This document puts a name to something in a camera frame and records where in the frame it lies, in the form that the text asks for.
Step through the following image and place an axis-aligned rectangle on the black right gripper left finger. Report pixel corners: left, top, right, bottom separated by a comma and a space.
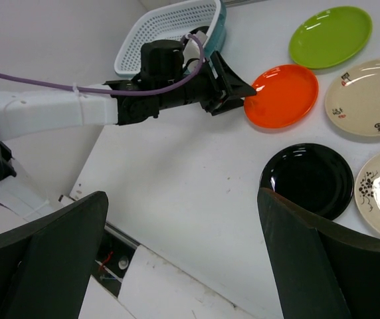
0, 191, 108, 318

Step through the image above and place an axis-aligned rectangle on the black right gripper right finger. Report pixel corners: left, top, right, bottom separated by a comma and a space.
257, 187, 380, 318

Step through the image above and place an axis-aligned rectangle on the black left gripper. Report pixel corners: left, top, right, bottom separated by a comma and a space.
103, 39, 257, 126

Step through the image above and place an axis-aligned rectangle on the orange plate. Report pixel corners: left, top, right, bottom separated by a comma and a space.
244, 64, 319, 129

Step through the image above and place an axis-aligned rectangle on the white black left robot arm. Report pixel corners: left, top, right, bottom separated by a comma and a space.
0, 34, 256, 222

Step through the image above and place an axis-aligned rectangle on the green plate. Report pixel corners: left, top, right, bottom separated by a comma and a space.
288, 6, 373, 70

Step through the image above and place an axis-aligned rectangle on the beige plate with symbols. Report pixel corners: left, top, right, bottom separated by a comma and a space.
324, 58, 380, 137

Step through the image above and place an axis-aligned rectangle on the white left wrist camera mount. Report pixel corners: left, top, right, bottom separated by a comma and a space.
183, 31, 207, 74

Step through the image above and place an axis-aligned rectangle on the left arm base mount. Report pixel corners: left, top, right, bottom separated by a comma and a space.
58, 194, 141, 296

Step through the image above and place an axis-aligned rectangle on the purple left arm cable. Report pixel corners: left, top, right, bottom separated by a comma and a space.
0, 33, 207, 205

